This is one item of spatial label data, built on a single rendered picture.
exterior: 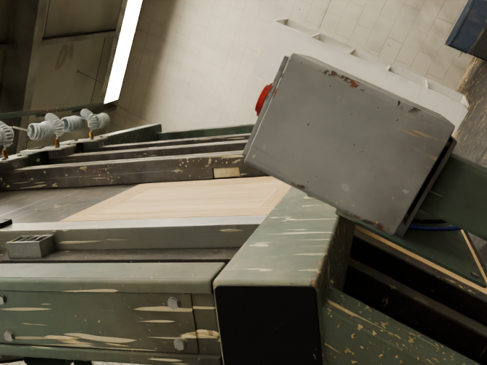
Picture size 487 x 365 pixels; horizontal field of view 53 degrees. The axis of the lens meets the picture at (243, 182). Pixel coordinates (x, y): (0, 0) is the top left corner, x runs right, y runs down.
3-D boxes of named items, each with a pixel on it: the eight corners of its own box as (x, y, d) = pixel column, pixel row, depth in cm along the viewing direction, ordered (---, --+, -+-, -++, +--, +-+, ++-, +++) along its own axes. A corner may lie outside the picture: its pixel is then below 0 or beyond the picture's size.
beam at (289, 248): (327, 379, 52) (319, 282, 50) (221, 372, 55) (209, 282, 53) (374, 132, 259) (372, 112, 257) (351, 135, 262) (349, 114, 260)
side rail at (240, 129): (349, 137, 254) (348, 116, 252) (159, 151, 286) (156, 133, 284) (351, 135, 262) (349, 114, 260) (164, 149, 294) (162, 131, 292)
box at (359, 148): (467, 130, 43) (285, 49, 46) (402, 242, 47) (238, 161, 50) (450, 118, 54) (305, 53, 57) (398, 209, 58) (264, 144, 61)
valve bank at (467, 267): (543, 205, 66) (378, 129, 69) (486, 290, 70) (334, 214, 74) (477, 149, 112) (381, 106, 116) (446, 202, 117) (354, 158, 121)
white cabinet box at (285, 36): (470, 107, 447) (271, 19, 479) (438, 161, 473) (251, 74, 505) (465, 95, 501) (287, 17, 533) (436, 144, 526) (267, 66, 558)
